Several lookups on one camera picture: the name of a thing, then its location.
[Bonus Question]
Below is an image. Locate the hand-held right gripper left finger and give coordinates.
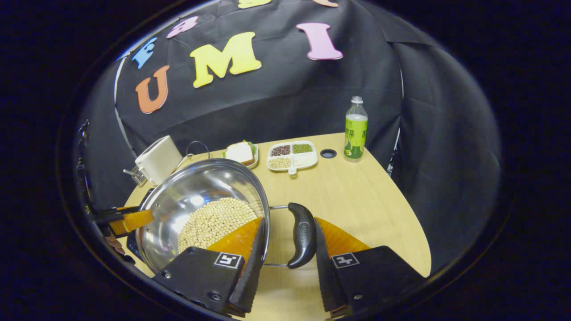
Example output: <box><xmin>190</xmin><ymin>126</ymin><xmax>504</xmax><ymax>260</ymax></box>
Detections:
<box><xmin>153</xmin><ymin>216</ymin><xmax>268</xmax><ymax>318</ymax></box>

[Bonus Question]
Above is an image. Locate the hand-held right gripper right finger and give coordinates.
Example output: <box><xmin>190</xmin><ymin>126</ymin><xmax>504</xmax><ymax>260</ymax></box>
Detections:
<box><xmin>314</xmin><ymin>217</ymin><xmax>428</xmax><ymax>318</ymax></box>

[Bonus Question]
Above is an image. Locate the black induction cooktop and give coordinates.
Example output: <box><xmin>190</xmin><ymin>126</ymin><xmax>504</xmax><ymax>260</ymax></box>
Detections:
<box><xmin>126</xmin><ymin>187</ymin><xmax>157</xmax><ymax>266</ymax></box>

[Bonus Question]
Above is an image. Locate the steel pot with black handle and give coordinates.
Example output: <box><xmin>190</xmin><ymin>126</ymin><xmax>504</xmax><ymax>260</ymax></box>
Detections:
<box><xmin>135</xmin><ymin>158</ymin><xmax>318</xmax><ymax>275</ymax></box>

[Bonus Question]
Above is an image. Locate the pile of soybeans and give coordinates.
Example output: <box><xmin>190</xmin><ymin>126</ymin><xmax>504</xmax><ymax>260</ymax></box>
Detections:
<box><xmin>178</xmin><ymin>198</ymin><xmax>258</xmax><ymax>255</ymax></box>

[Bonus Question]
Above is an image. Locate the white toaster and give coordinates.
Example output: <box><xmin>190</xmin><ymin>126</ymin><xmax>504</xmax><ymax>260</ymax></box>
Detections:
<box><xmin>135</xmin><ymin>136</ymin><xmax>183</xmax><ymax>185</ymax></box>

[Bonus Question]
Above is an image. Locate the white divided bean tray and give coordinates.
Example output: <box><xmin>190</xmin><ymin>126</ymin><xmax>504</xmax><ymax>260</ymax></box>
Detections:
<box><xmin>267</xmin><ymin>141</ymin><xmax>319</xmax><ymax>175</ymax></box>

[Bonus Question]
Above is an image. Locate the sandwich on plate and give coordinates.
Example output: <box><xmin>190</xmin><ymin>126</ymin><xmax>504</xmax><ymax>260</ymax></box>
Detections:
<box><xmin>222</xmin><ymin>140</ymin><xmax>259</xmax><ymax>169</ymax></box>

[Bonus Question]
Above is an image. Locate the green drink bottle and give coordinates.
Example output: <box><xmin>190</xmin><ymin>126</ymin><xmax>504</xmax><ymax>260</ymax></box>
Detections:
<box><xmin>343</xmin><ymin>96</ymin><xmax>369</xmax><ymax>163</ymax></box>

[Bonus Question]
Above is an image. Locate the black backdrop cloth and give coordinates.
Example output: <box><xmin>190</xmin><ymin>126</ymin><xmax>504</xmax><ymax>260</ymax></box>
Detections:
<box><xmin>76</xmin><ymin>0</ymin><xmax>502</xmax><ymax>277</ymax></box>

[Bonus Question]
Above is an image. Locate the metal wire holder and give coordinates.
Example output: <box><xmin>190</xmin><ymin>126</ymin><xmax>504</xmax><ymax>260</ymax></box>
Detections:
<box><xmin>123</xmin><ymin>167</ymin><xmax>148</xmax><ymax>187</ymax></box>

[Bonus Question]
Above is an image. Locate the black power cable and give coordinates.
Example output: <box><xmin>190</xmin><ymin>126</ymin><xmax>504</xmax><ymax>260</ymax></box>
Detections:
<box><xmin>176</xmin><ymin>140</ymin><xmax>210</xmax><ymax>172</ymax></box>

